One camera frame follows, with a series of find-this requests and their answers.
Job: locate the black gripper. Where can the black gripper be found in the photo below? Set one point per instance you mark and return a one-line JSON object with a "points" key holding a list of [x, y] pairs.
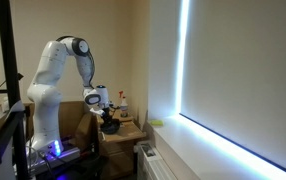
{"points": [[108, 112]]}

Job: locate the dark blue bowl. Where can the dark blue bowl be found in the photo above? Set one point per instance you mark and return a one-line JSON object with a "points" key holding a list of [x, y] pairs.
{"points": [[110, 127]]}

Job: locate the yellow sponge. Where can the yellow sponge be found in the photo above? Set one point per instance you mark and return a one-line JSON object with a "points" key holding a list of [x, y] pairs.
{"points": [[156, 123]]}

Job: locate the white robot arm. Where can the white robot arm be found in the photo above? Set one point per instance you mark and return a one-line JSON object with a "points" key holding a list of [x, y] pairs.
{"points": [[43, 92]]}

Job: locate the open top wooden drawer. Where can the open top wooden drawer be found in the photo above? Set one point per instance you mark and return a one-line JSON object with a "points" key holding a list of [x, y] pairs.
{"points": [[127, 131]]}

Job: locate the spray bottle red nozzle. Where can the spray bottle red nozzle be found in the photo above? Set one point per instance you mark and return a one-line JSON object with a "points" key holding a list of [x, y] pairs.
{"points": [[123, 105]]}

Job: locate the brown leather armchair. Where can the brown leather armchair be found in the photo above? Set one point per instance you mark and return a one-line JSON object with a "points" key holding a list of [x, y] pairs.
{"points": [[73, 122]]}

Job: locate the light wood nightstand cabinet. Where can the light wood nightstand cabinet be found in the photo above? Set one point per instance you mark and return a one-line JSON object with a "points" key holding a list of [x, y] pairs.
{"points": [[120, 154]]}

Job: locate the black tripod pole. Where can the black tripod pole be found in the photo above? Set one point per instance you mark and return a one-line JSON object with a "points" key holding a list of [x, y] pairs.
{"points": [[13, 127]]}

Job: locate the white roller blind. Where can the white roller blind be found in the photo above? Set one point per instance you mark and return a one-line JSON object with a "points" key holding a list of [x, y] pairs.
{"points": [[234, 77]]}

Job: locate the white wall radiator heater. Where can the white wall radiator heater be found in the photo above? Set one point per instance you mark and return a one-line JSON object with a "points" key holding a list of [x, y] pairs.
{"points": [[150, 164]]}

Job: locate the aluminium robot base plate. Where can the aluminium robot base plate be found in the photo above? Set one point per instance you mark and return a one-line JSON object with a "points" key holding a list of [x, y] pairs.
{"points": [[38, 160]]}

